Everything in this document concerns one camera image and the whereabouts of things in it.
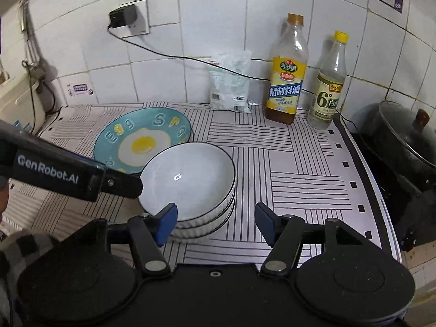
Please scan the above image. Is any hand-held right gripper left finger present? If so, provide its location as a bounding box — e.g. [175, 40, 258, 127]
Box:
[68, 203, 178, 278]

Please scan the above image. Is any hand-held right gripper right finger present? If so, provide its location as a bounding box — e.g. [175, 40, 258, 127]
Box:
[255, 202, 379, 276]

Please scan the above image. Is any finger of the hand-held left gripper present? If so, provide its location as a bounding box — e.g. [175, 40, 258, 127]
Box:
[99, 168, 144, 199]

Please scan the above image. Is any white ribbed bowl black rim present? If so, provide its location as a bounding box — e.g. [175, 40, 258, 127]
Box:
[170, 208, 235, 240]
[172, 194, 236, 230]
[139, 142, 237, 222]

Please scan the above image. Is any blue fried egg plate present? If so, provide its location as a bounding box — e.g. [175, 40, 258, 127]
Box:
[93, 108, 195, 175]

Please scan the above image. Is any striped table mat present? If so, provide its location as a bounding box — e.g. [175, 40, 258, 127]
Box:
[0, 102, 402, 280]

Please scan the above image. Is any white appliance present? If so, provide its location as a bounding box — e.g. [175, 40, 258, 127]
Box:
[0, 71, 46, 135]

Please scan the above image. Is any yellow label cooking wine bottle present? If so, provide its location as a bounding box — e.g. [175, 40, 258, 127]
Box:
[265, 14, 309, 125]

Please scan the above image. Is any black stove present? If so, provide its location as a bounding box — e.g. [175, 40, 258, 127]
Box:
[351, 131, 436, 250]

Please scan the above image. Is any clear white vinegar bottle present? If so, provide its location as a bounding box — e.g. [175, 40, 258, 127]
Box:
[307, 31, 349, 130]

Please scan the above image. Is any white plastic packet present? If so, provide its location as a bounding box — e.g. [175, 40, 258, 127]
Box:
[208, 50, 253, 112]

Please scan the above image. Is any black cooking pot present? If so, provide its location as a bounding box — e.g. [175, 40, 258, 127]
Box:
[360, 101, 436, 191]

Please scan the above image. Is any glass pot lid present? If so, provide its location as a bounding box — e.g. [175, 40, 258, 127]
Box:
[378, 100, 436, 168]

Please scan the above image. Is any black power adapter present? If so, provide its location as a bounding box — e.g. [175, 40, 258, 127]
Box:
[108, 4, 138, 29]

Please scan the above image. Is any small wall sticker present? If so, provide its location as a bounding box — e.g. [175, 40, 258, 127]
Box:
[67, 83, 94, 98]

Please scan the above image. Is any wall pipe with valve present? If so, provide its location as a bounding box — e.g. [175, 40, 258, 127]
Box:
[19, 0, 46, 94]

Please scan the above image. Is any white wall socket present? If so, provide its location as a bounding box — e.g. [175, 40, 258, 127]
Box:
[112, 0, 150, 38]

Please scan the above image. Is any dark wall label sticker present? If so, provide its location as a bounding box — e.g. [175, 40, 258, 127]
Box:
[371, 0, 404, 14]

